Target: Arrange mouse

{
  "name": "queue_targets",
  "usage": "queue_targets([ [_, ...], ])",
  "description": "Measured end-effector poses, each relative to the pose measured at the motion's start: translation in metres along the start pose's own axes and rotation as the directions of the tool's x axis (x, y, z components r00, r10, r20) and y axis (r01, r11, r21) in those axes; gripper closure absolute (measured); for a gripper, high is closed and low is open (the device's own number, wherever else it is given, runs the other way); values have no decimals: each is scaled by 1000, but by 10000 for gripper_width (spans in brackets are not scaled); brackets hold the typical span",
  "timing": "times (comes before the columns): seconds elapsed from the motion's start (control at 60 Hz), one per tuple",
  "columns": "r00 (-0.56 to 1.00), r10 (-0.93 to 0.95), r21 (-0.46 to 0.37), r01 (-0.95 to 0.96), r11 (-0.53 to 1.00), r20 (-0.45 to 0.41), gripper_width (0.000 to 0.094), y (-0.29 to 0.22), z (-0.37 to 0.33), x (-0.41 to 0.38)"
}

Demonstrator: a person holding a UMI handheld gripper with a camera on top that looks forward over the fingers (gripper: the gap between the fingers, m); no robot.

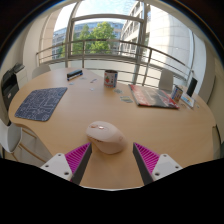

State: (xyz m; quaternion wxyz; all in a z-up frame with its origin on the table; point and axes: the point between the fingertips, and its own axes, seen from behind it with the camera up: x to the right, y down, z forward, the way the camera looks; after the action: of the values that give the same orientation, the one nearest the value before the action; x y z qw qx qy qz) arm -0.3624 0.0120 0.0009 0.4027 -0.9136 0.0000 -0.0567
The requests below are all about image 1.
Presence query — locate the colourful printed card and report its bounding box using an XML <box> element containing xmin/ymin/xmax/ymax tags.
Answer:
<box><xmin>180</xmin><ymin>94</ymin><xmax>196</xmax><ymax>109</ymax></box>

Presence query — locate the yellow and blue sticker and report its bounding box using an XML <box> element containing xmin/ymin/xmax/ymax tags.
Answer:
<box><xmin>120</xmin><ymin>95</ymin><xmax>134</xmax><ymax>104</ymax></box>

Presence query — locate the pale pink computer mouse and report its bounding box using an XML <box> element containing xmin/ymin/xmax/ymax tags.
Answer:
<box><xmin>85</xmin><ymin>120</ymin><xmax>129</xmax><ymax>155</ymax></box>

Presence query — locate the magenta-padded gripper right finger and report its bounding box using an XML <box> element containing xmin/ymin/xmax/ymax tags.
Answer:
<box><xmin>132</xmin><ymin>142</ymin><xmax>184</xmax><ymax>186</ymax></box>

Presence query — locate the metal balcony railing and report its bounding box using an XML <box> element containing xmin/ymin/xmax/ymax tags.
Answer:
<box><xmin>35</xmin><ymin>38</ymin><xmax>195</xmax><ymax>88</ymax></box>

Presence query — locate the white chair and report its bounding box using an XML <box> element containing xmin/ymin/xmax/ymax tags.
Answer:
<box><xmin>0</xmin><ymin>119</ymin><xmax>23</xmax><ymax>154</ymax></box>
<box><xmin>31</xmin><ymin>64</ymin><xmax>52</xmax><ymax>80</ymax></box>
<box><xmin>158</xmin><ymin>68</ymin><xmax>175</xmax><ymax>93</ymax></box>

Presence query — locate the red and black magazine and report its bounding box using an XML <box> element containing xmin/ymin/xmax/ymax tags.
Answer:
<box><xmin>128</xmin><ymin>83</ymin><xmax>180</xmax><ymax>110</ymax></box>

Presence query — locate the dark blue patterned mouse pad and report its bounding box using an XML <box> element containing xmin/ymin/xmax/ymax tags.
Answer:
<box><xmin>14</xmin><ymin>86</ymin><xmax>69</xmax><ymax>122</ymax></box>

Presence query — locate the black standing phone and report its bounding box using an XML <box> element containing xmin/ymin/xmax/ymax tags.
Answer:
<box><xmin>185</xmin><ymin>77</ymin><xmax>199</xmax><ymax>98</ymax></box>

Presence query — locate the strawberry print mug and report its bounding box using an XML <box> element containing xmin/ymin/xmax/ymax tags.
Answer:
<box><xmin>103</xmin><ymin>69</ymin><xmax>119</xmax><ymax>89</ymax></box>

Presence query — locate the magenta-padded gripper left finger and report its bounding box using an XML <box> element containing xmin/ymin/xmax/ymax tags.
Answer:
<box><xmin>40</xmin><ymin>142</ymin><xmax>93</xmax><ymax>185</ymax></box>

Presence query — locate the small printed paper cup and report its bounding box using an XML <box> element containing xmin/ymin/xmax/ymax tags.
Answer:
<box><xmin>170</xmin><ymin>84</ymin><xmax>184</xmax><ymax>104</ymax></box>

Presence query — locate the black whiteboard eraser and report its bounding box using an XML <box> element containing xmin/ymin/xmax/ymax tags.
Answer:
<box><xmin>66</xmin><ymin>69</ymin><xmax>84</xmax><ymax>80</ymax></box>

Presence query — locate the blue marker pen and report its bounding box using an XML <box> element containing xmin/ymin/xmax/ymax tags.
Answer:
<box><xmin>67</xmin><ymin>75</ymin><xmax>84</xmax><ymax>82</ymax></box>

